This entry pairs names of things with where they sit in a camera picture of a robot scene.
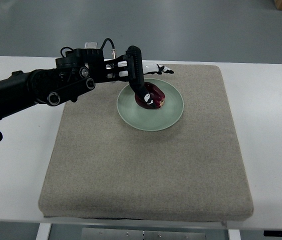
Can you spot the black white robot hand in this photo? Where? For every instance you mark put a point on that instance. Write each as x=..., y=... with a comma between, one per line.
x=125, y=68

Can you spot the red apple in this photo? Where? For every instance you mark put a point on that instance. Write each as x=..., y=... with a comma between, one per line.
x=156, y=94

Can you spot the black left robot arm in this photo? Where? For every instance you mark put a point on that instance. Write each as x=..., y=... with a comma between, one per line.
x=73, y=76

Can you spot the metal floor socket plate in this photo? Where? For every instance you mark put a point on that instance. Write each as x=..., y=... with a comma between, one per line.
x=91, y=45

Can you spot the light green plate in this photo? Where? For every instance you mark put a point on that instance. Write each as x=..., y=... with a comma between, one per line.
x=151, y=119

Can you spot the beige fabric mat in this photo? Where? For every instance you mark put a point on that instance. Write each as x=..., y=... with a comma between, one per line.
x=193, y=171

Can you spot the white table leg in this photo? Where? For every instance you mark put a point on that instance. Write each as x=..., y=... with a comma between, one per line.
x=43, y=231

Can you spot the metal table base plate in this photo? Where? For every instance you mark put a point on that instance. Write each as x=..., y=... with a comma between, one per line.
x=125, y=234

